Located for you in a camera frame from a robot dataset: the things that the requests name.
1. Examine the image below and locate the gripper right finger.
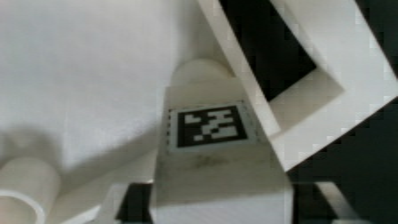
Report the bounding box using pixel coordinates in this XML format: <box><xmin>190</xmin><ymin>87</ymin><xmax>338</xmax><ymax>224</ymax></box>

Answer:
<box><xmin>291</xmin><ymin>181</ymin><xmax>373</xmax><ymax>224</ymax></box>

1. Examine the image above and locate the white right fence piece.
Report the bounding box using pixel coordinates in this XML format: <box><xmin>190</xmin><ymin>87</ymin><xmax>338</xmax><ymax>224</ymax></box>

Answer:
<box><xmin>265</xmin><ymin>0</ymin><xmax>398</xmax><ymax>173</ymax></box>

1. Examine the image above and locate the white table leg with tag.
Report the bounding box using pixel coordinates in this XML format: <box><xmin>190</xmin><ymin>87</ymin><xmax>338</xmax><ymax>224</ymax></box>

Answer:
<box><xmin>149</xmin><ymin>59</ymin><xmax>293</xmax><ymax>224</ymax></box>

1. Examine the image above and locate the white square tabletop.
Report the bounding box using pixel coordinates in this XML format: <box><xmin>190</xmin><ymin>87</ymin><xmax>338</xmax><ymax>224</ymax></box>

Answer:
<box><xmin>0</xmin><ymin>0</ymin><xmax>283</xmax><ymax>224</ymax></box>

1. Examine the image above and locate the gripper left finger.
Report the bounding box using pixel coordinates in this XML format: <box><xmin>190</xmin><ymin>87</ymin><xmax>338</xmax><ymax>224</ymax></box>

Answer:
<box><xmin>96</xmin><ymin>183</ymin><xmax>153</xmax><ymax>224</ymax></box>

